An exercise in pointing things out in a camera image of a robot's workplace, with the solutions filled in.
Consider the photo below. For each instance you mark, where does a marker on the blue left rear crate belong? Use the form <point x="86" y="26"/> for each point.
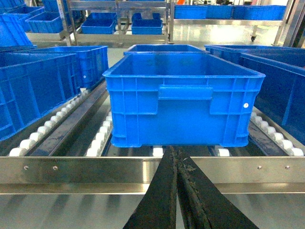
<point x="92" y="61"/>

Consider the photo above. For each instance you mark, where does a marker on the blue front centre crate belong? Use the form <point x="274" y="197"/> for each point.
<point x="180" y="99"/>

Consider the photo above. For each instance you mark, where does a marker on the blue left front crate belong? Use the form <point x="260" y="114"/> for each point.
<point x="32" y="85"/>

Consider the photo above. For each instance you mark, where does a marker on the steel roller shelf rack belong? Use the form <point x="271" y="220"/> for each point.
<point x="55" y="184"/>

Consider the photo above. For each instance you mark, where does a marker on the blue right rear crate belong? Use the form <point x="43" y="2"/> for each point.
<point x="232" y="53"/>

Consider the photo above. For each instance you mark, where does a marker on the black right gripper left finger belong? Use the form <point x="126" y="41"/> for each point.
<point x="157" y="209"/>

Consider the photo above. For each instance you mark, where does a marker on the blue right front crate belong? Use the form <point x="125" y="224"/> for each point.
<point x="282" y="95"/>

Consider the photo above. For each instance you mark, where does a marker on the steel background shelf cart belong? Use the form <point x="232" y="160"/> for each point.
<point x="167" y="8"/>

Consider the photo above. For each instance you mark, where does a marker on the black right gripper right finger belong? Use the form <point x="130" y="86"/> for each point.
<point x="202" y="204"/>

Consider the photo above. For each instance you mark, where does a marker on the blue crate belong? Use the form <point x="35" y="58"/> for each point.
<point x="32" y="85"/>
<point x="92" y="61"/>
<point x="282" y="95"/>
<point x="180" y="99"/>
<point x="139" y="48"/>
<point x="232" y="53"/>

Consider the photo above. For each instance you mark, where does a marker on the blue rear centre crate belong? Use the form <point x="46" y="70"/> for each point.
<point x="139" y="48"/>

